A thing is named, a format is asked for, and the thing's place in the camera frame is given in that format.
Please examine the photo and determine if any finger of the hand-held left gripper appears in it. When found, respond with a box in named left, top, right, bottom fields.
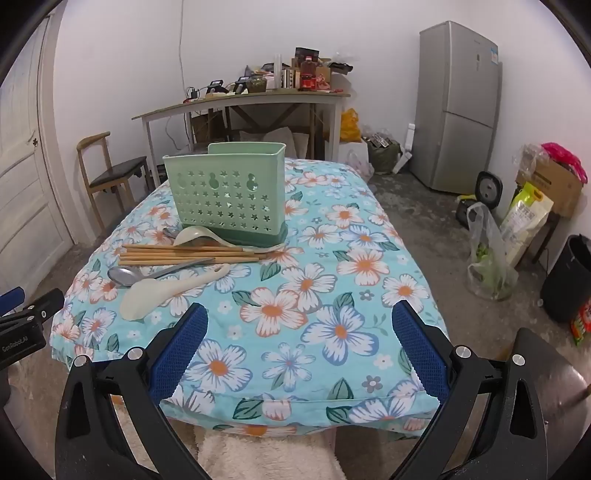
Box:
left=0, top=288, right=65, bottom=329
left=0, top=286, right=26, bottom=315

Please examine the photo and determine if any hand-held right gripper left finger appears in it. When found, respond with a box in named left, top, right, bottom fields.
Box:
left=54, top=302, right=208, bottom=480

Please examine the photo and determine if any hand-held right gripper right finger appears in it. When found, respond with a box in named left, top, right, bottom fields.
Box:
left=392, top=300, right=550, bottom=480

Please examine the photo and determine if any cream soup ladle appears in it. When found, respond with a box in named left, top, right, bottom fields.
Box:
left=173, top=225, right=247, bottom=248

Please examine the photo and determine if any green plastic utensil holder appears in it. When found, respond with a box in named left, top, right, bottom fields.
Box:
left=163, top=142, right=289, bottom=245

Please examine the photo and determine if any clear bag of vegetables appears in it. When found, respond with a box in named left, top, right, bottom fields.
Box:
left=466, top=203, right=520, bottom=301

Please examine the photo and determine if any white door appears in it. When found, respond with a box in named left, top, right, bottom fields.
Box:
left=0, top=14, right=75, bottom=296

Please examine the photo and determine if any floral tablecloth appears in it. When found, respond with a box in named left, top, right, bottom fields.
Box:
left=51, top=157, right=439, bottom=439

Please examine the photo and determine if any white fluffy cushion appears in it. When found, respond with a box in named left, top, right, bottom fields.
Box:
left=196, top=427, right=342, bottom=480

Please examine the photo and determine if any wooden chair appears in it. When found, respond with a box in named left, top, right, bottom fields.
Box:
left=76, top=131, right=153, bottom=222

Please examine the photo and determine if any black trash bin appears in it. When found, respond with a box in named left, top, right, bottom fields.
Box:
left=540, top=234, right=591, bottom=324

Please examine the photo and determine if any red snack packet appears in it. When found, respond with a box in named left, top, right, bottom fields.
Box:
left=570, top=300, right=591, bottom=347

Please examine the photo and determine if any yellow-green rice bag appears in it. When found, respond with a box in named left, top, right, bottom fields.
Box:
left=501, top=182, right=555, bottom=268

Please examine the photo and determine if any white plastic bag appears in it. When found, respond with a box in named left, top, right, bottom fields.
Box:
left=346, top=150, right=375, bottom=182

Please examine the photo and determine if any green bag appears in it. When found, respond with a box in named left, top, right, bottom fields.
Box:
left=362, top=134, right=402, bottom=174

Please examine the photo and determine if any white narrow box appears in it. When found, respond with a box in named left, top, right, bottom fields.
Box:
left=394, top=122, right=417, bottom=172

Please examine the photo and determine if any grey cushion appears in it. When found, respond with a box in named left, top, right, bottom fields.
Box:
left=238, top=127, right=296, bottom=157

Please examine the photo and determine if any yellow plastic bag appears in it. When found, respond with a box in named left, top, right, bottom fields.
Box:
left=341, top=108, right=363, bottom=143

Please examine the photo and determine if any pink plastic bag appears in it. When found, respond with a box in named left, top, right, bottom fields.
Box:
left=540, top=142, right=588, bottom=184

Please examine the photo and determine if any grey fridge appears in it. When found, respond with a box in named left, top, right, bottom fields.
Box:
left=410, top=21, right=503, bottom=195

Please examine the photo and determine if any small cardboard box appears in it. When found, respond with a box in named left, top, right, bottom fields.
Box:
left=316, top=60, right=354, bottom=90

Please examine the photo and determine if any red-label bottle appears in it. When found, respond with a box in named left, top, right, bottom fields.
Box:
left=300, top=56, right=318, bottom=90

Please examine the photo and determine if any white wall cable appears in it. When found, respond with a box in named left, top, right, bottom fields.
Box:
left=177, top=0, right=191, bottom=93

